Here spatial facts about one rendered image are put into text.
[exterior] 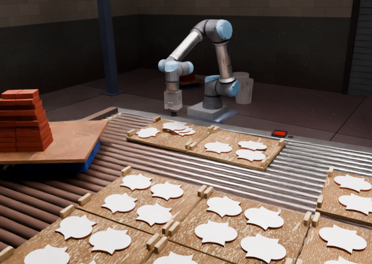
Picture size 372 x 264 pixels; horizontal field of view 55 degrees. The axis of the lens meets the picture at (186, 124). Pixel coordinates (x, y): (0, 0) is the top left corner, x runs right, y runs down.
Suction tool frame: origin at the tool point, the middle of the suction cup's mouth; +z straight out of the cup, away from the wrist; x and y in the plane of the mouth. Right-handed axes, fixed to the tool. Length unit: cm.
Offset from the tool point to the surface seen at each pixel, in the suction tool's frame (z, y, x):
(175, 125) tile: 6.5, 0.1, 1.0
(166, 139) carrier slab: 9.5, 2.1, -14.2
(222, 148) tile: 8.5, 35.9, -15.9
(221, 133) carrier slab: 9.5, 28.1, 5.1
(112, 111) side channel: 9, -57, 18
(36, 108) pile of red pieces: -21, -36, -66
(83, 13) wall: -33, -395, 406
